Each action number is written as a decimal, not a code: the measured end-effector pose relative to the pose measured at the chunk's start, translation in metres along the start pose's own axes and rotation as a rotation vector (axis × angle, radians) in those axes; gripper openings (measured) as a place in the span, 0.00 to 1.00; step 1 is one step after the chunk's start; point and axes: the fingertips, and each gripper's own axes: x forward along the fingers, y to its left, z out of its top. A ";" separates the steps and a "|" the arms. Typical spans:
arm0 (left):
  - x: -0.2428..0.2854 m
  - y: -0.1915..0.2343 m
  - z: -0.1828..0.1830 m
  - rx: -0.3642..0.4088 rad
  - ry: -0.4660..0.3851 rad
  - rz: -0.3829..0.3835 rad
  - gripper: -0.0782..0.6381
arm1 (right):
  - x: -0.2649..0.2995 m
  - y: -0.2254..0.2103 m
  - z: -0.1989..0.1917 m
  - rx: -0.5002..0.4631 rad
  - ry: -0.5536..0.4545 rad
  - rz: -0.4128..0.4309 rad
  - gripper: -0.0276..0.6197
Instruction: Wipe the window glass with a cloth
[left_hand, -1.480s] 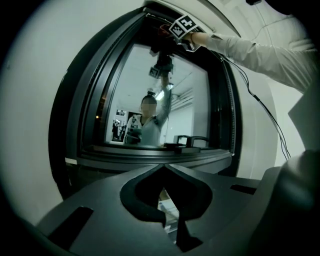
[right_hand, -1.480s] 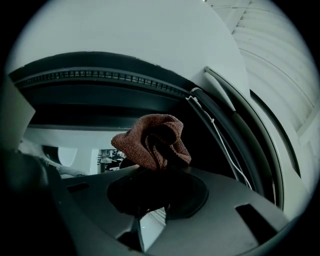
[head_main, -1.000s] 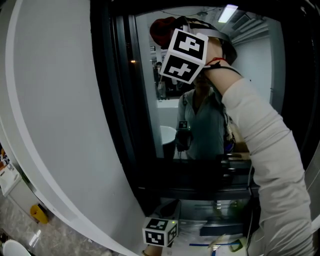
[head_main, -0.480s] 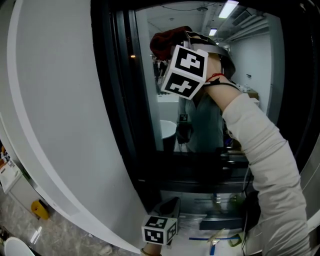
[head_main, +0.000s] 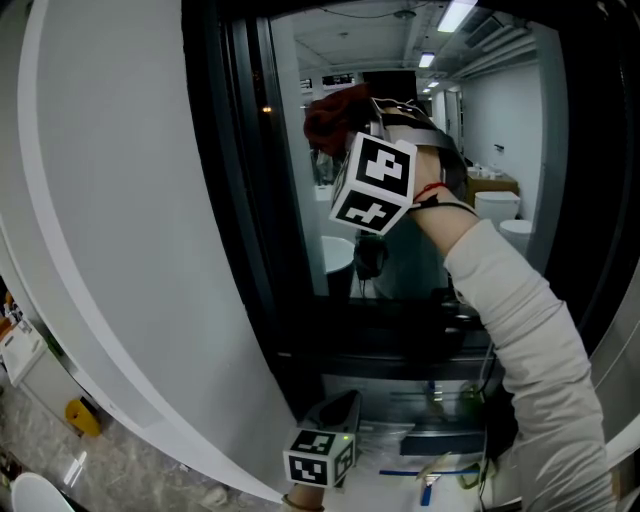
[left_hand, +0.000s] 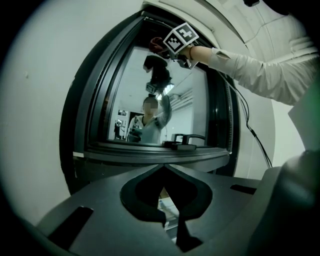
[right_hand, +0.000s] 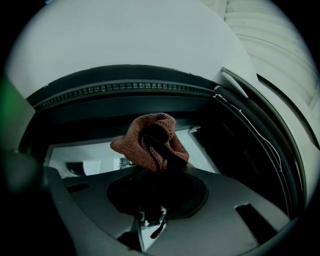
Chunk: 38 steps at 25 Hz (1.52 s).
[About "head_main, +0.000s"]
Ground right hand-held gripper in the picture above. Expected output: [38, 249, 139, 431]
[328, 130, 419, 237]

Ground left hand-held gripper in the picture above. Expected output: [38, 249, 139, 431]
[282, 389, 363, 489]

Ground red cloth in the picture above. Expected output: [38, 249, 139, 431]
[302, 83, 375, 162]

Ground window glass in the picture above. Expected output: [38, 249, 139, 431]
[268, 0, 572, 302]

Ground person's right forearm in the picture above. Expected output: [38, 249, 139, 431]
[407, 145, 619, 512]

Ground person's left forearm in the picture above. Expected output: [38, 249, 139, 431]
[280, 482, 327, 512]

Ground long blue tape strip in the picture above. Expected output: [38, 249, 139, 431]
[378, 466, 482, 478]

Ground yellow plastic container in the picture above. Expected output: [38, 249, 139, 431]
[64, 396, 103, 439]

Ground white round basin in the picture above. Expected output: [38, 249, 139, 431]
[9, 471, 77, 512]

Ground white storage cabinet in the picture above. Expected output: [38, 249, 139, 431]
[0, 317, 53, 388]

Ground red string bracelet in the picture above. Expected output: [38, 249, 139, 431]
[412, 182, 450, 202]

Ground black wrist cord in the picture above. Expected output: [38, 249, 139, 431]
[407, 195, 480, 217]

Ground black window frame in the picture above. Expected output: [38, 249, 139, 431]
[180, 0, 640, 396]

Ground white cable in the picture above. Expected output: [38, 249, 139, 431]
[475, 343, 497, 504]

